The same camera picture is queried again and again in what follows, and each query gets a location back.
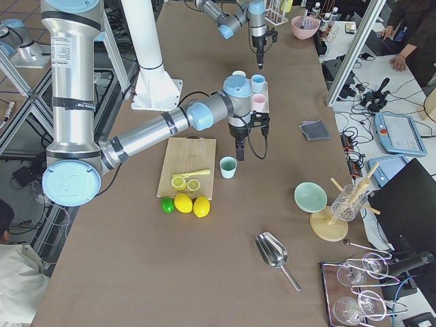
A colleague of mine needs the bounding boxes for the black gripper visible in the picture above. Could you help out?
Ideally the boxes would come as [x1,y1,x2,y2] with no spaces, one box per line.
[228,111,270,161]
[251,27,278,69]

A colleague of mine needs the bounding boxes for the blue cup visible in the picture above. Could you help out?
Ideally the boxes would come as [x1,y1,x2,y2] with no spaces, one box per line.
[251,74,266,93]

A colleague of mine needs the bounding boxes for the green cup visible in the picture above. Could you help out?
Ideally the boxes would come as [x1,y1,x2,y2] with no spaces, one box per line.
[219,156,238,179]

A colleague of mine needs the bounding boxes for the cream cup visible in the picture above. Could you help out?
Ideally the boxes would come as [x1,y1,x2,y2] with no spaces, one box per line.
[232,70,246,78]

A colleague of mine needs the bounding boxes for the pink cup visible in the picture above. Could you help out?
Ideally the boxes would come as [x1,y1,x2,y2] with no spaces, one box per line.
[251,93,266,112]

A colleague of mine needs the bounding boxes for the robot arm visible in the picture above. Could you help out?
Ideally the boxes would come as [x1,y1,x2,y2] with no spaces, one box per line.
[41,1,270,207]
[195,1,278,69]

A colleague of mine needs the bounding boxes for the beige rabbit tray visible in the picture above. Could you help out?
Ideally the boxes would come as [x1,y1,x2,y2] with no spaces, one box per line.
[251,82,270,114]

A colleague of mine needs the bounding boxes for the yellow plastic knife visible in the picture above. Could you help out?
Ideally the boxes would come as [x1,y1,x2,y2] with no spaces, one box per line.
[172,169,211,178]

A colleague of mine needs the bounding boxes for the metal scoop in bowl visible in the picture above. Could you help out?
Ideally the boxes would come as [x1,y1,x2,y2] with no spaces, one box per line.
[300,9,308,29]

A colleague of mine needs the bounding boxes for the pink bowl with ice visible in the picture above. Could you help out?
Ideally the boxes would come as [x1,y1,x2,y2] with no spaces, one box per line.
[291,16,320,40]

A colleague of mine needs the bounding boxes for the wooden cutting board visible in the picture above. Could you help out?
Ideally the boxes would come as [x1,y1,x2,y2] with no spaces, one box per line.
[157,138,217,200]

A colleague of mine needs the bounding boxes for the lemon slice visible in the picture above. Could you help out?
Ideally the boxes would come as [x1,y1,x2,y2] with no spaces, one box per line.
[171,176,187,191]
[187,178,201,192]

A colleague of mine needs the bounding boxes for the grey folded cloth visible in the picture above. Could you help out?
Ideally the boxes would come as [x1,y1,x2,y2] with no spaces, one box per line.
[299,119,330,141]

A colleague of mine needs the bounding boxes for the whole yellow lemon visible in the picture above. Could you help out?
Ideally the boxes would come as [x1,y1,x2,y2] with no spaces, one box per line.
[174,193,193,213]

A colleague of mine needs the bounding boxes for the green bowl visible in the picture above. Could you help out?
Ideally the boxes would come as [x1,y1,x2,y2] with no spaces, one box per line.
[294,182,328,213]

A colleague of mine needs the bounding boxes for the green lime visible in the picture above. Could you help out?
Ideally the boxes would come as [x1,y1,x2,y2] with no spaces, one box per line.
[161,198,175,213]

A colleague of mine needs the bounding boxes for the wooden stand base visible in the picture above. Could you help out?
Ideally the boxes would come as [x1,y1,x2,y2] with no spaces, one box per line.
[309,206,348,242]

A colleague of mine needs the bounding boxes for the spare black gripper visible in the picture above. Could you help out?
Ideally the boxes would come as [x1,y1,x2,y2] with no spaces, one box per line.
[360,78,390,112]

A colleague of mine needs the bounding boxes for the clear glass on stand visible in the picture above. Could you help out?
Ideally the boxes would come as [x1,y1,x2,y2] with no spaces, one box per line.
[331,185,369,221]

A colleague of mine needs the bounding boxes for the blue teach pendant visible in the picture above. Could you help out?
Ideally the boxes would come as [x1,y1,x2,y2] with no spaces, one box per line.
[374,112,427,157]

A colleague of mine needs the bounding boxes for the standing person right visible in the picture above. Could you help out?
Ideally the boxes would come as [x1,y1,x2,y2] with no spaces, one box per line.
[381,1,435,87]

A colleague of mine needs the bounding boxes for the wine glass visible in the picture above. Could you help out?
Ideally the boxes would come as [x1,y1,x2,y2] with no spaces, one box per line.
[332,290,387,326]
[337,252,388,287]

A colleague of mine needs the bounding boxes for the person in white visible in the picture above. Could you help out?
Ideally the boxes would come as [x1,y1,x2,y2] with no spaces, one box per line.
[1,201,50,326]

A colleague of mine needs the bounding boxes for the white wire rack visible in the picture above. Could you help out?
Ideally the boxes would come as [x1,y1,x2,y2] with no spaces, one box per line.
[264,0,292,26]

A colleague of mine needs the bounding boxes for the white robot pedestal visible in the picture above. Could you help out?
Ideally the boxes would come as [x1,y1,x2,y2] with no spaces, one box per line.
[122,0,183,111]

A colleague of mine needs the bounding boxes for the aluminium frame post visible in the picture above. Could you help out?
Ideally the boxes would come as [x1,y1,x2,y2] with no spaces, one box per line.
[326,0,386,108]

